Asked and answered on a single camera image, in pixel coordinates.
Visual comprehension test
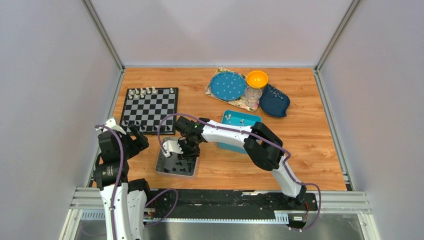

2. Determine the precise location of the dark blue leaf plate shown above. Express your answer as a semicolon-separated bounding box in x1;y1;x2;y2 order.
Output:
259;84;291;118

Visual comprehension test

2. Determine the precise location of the black and white chessboard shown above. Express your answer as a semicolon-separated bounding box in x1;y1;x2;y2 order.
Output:
119;87;179;135

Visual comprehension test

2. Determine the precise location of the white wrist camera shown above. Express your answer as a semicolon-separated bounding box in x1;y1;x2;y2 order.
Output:
161;140;184;158
95;116;127;135

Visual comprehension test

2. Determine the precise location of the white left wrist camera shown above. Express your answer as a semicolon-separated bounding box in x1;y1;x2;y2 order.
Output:
95;116;127;135

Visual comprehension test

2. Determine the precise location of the yellow bowl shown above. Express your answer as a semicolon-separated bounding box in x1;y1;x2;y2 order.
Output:
245;70;269;89

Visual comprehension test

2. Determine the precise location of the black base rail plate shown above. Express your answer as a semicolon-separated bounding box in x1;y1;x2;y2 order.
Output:
149;189;318;220

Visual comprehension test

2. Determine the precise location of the silver metal tray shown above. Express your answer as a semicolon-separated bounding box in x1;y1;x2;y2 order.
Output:
155;149;199;179

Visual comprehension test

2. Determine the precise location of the clear glass cup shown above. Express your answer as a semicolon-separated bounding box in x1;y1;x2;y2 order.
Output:
244;86;262;109

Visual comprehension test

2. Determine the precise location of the floral rectangular tray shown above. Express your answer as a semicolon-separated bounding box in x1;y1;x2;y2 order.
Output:
204;67;262;112

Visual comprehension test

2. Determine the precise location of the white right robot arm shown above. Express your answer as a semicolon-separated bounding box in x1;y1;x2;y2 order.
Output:
175;116;307;210

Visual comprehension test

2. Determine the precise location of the light blue dotted plate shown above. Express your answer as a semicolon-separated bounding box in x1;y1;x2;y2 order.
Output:
209;71;247;102

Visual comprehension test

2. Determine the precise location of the blue plastic bin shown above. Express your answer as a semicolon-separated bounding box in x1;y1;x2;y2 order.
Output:
217;110;262;155

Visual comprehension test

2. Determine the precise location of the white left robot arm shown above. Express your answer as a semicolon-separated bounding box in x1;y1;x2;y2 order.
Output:
93;118;153;240

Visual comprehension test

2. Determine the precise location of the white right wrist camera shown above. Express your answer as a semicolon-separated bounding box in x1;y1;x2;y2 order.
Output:
161;140;184;158

